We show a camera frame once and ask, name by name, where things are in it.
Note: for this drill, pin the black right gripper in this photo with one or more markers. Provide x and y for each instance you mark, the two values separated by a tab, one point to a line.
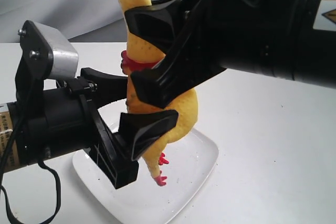
256	36

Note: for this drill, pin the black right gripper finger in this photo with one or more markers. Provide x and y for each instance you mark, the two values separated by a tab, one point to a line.
159	23

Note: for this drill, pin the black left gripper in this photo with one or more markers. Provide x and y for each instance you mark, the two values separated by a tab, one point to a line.
66	119

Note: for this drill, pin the yellow rubber chicken toy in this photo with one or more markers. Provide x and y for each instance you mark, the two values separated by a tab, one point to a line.
140	56

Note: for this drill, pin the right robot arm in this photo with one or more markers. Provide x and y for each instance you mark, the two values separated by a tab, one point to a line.
314	53

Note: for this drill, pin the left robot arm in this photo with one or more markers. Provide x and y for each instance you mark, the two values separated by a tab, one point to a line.
10	134

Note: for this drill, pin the grey backdrop cloth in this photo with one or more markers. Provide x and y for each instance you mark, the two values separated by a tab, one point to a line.
78	6

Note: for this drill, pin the white square plate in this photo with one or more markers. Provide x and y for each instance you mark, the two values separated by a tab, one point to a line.
182	169

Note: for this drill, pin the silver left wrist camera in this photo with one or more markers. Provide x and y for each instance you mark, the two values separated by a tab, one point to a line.
46	54

